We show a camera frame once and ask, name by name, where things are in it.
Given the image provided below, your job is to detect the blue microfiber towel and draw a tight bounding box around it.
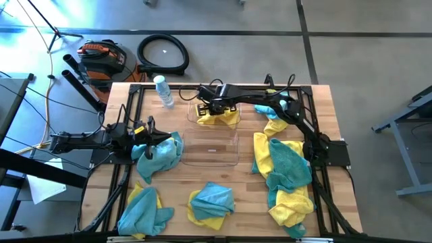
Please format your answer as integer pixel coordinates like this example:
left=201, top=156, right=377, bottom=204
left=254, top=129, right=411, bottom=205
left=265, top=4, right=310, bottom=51
left=130, top=131, right=185, bottom=186
left=253, top=90, right=292, bottom=121
left=189, top=182, right=236, bottom=221
left=117, top=186, right=176, bottom=237

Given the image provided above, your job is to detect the yellow floor cable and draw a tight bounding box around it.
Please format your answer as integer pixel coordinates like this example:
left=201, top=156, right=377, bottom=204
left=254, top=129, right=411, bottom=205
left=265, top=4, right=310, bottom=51
left=15, top=0, right=55, bottom=155

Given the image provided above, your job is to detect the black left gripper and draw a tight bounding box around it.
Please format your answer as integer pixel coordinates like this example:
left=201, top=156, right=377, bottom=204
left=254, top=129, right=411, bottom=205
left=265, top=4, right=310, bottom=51
left=130, top=115, right=172, bottom=160

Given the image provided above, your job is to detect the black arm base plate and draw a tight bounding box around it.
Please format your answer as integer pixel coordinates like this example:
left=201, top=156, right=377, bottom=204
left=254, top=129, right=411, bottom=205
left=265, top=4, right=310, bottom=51
left=90, top=140, right=136, bottom=165
left=302, top=140, right=352, bottom=168

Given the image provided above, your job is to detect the clear plastic water bottle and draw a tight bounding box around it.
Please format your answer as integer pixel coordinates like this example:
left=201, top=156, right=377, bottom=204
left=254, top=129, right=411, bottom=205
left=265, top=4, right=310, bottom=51
left=153, top=74, right=176, bottom=109

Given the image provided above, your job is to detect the grey metal cart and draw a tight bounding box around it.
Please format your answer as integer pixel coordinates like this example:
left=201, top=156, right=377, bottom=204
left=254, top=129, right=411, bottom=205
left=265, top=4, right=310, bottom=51
left=371, top=84, right=432, bottom=198

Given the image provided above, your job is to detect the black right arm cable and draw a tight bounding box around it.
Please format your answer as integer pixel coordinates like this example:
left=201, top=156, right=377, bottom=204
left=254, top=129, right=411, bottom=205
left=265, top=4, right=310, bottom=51
left=178, top=73, right=297, bottom=102

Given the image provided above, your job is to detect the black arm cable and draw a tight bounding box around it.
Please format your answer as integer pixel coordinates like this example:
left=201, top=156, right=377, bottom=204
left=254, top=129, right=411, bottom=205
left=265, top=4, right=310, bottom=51
left=97, top=103, right=136, bottom=136
left=178, top=73, right=297, bottom=102

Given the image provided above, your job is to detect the silver frame bracket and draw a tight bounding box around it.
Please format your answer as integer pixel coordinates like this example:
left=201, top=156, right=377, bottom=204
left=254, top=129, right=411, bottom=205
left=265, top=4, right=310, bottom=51
left=107, top=236, right=146, bottom=243
left=296, top=237, right=334, bottom=243

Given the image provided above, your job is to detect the black tripod stand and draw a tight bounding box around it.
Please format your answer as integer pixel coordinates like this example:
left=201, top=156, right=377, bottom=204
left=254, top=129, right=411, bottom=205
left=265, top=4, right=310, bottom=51
left=26, top=0, right=84, bottom=52

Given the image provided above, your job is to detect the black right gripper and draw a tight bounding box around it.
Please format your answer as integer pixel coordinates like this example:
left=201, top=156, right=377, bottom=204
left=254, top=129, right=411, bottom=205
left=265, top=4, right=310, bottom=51
left=196, top=100, right=238, bottom=117

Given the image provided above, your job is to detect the black aluminium table frame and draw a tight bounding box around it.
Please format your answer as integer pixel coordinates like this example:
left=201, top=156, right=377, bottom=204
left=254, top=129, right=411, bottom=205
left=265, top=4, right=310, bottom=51
left=74, top=83, right=364, bottom=241

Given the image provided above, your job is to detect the white paper sheet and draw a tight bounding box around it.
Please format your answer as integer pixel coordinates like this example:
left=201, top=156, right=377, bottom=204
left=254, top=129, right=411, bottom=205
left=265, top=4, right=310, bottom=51
left=26, top=157, right=68, bottom=205

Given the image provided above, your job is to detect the black vacuum wand tube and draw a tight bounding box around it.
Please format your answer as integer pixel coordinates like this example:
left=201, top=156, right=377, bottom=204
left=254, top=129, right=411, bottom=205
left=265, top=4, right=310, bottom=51
left=62, top=53, right=90, bottom=80
left=61, top=69, right=107, bottom=113

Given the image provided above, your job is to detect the grey side table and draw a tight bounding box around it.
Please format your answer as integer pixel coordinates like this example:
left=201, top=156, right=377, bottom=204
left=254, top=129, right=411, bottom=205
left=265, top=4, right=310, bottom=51
left=0, top=72, right=35, bottom=136

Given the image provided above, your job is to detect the clear plastic basket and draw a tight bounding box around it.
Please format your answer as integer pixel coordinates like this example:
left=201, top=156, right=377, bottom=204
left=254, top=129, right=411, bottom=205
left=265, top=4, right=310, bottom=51
left=186, top=91, right=242, bottom=131
left=181, top=128, right=241, bottom=168

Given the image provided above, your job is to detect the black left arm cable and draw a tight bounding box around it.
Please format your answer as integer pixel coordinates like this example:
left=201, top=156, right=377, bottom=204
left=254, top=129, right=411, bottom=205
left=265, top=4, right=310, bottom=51
left=97, top=103, right=136, bottom=136

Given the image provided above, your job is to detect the orange black shop vacuum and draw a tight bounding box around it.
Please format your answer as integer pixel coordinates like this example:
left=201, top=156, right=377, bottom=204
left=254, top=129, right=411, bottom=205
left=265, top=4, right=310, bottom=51
left=76, top=38, right=149, bottom=105

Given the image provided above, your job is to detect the black desk frame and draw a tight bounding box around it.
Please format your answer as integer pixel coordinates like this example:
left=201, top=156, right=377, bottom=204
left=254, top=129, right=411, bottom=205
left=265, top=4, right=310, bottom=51
left=0, top=148, right=88, bottom=234

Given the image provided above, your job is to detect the black vacuum hose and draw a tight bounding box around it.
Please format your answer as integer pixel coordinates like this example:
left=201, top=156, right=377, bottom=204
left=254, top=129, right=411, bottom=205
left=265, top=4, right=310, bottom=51
left=136, top=32, right=190, bottom=77

